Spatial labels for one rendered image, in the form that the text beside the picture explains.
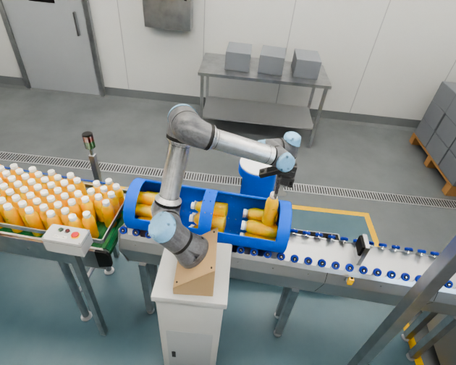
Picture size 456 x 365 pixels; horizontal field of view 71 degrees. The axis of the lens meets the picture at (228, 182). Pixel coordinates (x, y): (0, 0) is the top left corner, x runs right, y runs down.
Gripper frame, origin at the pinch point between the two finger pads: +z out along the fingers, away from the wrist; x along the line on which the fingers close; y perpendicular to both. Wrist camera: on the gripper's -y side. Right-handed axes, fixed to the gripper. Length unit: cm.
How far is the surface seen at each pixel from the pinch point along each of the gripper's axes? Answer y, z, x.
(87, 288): -98, 69, -31
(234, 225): -17.7, 35.1, 5.8
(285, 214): 7.5, 9.3, -4.3
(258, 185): -6, 38, 48
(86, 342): -109, 132, -39
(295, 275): 21, 46, -14
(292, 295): 24, 74, -10
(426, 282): 67, 5, -35
